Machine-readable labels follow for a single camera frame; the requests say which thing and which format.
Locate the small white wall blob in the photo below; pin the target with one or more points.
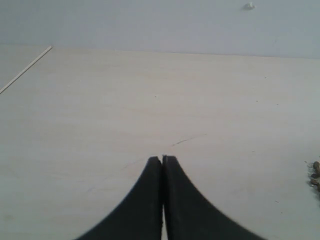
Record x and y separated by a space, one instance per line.
249 6

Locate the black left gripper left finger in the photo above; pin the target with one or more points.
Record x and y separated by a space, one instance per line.
139 216

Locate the pile of brown pellets and grit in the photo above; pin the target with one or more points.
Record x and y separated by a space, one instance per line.
312 174

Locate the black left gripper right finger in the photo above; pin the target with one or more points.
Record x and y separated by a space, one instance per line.
189 215

